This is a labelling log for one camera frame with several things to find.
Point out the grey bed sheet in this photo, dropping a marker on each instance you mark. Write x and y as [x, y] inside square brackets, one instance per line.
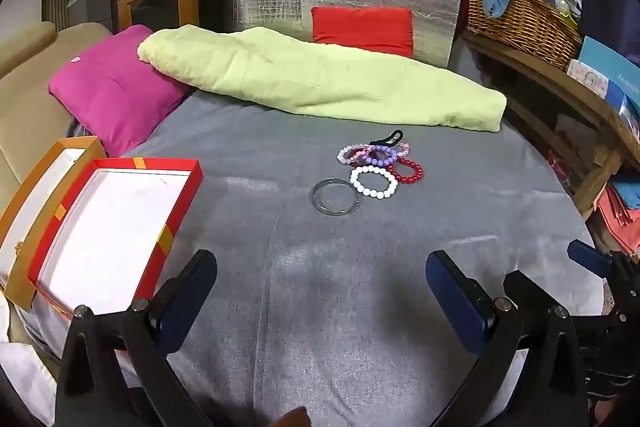
[325, 282]

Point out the red cushion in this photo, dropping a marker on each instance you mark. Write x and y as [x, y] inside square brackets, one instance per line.
[362, 31]

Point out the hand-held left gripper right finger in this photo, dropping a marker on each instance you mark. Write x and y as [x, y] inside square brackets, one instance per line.
[450, 302]

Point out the blue cardboard box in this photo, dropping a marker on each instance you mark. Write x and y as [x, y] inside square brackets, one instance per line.
[612, 67]

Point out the white cloth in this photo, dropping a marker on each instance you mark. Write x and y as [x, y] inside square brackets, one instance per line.
[25, 367]

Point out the clear glass bangle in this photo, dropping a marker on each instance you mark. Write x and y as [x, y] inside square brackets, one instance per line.
[315, 202]

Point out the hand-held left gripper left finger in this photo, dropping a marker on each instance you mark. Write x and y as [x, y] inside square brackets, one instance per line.
[190, 287]

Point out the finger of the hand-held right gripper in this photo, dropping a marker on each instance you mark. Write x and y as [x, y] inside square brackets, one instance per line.
[587, 256]

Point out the beige leather sofa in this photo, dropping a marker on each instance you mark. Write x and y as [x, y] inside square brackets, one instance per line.
[30, 77]

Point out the red shallow box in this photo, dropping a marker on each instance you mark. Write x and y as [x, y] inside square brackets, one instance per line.
[120, 227]

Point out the blue folded cloth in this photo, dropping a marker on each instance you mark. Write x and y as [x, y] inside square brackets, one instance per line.
[627, 194]

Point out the light green blanket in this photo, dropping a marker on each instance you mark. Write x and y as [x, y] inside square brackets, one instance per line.
[300, 77]

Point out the pink folded cloths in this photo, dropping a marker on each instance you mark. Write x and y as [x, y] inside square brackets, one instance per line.
[617, 222]

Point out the wicker basket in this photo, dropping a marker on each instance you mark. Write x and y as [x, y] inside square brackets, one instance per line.
[525, 27]

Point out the magenta cushion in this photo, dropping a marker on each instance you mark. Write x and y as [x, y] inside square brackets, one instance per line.
[115, 97]

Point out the orange shallow box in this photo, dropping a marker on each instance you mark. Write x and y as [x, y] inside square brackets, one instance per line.
[30, 207]

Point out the white patterned box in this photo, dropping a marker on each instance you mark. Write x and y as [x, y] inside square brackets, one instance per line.
[587, 77]

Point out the wooden shelf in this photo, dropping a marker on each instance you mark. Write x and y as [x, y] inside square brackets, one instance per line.
[550, 77]

